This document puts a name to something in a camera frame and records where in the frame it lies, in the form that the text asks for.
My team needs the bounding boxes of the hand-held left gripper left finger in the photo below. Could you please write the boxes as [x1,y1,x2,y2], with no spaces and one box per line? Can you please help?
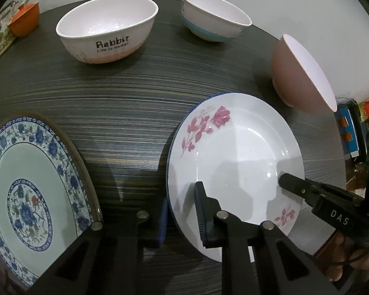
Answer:
[28,197,170,295]

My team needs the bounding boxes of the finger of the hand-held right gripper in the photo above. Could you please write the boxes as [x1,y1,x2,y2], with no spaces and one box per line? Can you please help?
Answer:
[278,173,367,205]

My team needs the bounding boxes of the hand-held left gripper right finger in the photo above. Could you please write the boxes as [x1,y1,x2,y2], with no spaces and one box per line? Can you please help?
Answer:
[193,181,339,295]

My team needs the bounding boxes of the white plate pink flowers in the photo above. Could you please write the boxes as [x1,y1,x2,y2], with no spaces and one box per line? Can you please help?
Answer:
[169,93,305,263]

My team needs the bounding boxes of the large blue floral plate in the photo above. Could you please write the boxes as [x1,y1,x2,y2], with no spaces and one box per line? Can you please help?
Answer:
[0,112,103,289]

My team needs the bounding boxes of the white bowl blue band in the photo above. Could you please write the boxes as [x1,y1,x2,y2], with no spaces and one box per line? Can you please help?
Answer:
[182,0,253,42]

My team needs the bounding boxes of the white bowl pink band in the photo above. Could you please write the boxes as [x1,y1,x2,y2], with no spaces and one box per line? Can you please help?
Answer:
[56,0,159,65]

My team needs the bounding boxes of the person's right hand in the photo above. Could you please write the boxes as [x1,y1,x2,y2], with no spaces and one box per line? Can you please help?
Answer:
[321,232,369,283]

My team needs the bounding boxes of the blue orange carton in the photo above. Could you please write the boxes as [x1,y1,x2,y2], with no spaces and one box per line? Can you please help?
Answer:
[338,104,362,158]

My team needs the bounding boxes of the orange tea cup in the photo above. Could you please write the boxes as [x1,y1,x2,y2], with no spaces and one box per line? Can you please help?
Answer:
[9,1,40,37]

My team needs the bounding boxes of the black cable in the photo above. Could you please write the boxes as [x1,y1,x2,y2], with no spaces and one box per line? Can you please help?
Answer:
[324,247,369,268]

